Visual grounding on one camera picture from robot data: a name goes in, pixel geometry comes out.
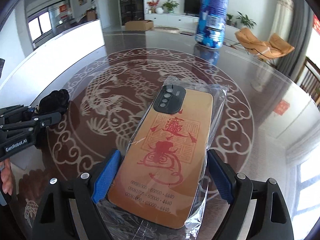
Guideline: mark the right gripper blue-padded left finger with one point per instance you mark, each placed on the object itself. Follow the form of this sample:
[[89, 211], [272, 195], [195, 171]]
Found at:
[[54, 218]]

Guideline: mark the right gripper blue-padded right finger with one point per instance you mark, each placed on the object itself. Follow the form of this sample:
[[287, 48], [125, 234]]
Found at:
[[271, 218]]

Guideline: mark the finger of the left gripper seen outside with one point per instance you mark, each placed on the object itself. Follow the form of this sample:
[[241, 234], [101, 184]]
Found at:
[[45, 120]]

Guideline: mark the phone case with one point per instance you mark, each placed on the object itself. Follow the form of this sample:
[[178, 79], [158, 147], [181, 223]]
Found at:
[[160, 189]]

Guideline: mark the person's left hand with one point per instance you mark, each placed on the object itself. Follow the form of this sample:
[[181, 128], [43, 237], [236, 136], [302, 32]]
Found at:
[[7, 177]]

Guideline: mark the wooden dining chair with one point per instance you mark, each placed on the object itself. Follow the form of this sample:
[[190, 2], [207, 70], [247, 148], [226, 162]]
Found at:
[[308, 80]]

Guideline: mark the cardboard box on floor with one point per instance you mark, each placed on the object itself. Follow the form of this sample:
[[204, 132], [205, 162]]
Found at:
[[140, 25]]

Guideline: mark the grey curtain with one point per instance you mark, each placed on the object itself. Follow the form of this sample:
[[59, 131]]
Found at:
[[299, 36]]

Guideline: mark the black glass display cabinet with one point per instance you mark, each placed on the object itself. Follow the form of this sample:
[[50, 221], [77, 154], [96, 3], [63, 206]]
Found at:
[[131, 10]]

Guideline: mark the red flowers in vase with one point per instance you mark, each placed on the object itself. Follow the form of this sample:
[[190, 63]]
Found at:
[[153, 5]]

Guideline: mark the orange lounge chair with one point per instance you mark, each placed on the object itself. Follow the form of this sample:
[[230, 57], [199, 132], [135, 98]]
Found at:
[[272, 49]]

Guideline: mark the green potted plant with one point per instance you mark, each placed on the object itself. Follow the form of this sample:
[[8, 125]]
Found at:
[[170, 5]]

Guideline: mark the white tv cabinet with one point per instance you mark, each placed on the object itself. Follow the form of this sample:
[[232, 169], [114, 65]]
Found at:
[[183, 22]]

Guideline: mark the blue camouflage bottle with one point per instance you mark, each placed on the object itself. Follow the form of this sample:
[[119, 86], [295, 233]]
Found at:
[[210, 30]]

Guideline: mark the black television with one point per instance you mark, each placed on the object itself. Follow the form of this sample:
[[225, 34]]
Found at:
[[192, 7]]

